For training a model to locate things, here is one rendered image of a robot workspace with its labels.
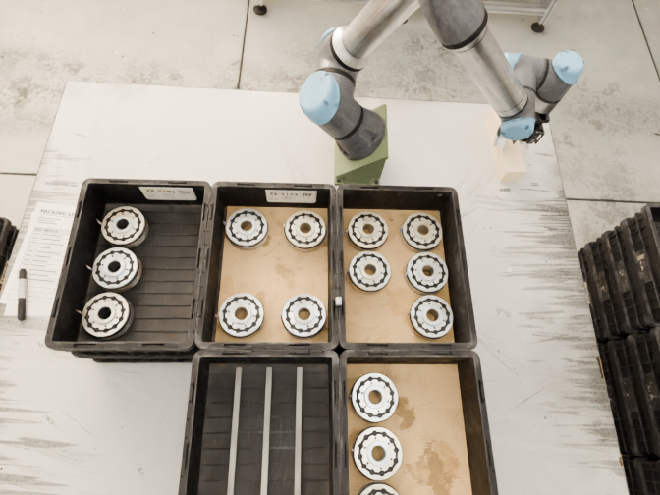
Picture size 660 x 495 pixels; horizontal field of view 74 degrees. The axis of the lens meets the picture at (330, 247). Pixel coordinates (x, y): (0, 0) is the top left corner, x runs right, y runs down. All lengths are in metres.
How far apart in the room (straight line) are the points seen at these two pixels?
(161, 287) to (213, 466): 0.42
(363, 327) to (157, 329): 0.48
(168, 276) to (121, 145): 0.53
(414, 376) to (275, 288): 0.39
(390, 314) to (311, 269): 0.22
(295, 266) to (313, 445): 0.41
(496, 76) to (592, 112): 1.91
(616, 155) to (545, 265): 1.47
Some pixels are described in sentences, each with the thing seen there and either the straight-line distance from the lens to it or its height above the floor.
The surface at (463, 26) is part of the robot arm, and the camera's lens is 0.92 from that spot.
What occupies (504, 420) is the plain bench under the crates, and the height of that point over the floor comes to 0.70.
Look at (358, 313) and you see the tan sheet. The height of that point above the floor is 0.83.
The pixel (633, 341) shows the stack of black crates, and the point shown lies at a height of 0.38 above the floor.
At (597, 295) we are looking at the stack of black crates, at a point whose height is 0.26.
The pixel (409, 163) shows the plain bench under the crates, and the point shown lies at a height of 0.70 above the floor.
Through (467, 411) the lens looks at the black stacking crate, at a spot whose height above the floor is 0.86.
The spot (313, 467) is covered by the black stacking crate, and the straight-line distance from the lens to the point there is 1.03.
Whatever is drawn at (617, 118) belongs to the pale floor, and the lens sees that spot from 2.97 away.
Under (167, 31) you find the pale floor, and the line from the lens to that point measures 2.88.
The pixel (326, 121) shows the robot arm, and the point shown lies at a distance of 1.16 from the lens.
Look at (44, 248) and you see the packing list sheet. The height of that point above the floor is 0.70.
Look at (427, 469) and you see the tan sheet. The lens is 1.07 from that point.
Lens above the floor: 1.86
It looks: 67 degrees down
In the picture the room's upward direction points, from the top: 9 degrees clockwise
